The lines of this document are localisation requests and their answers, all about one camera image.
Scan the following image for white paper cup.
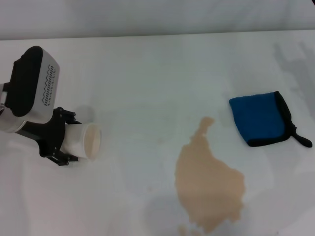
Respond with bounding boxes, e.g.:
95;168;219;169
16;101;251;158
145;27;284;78
63;122;103;162

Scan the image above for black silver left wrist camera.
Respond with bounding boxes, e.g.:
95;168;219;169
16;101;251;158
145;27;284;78
4;45;61;123

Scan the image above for brown liquid spill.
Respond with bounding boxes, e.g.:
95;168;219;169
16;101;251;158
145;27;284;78
174;117;247;234

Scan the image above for blue rag with black trim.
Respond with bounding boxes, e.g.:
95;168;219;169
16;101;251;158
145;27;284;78
229;90;313;148

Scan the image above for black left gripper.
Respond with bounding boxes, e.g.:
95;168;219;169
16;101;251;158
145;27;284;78
16;107;82;166

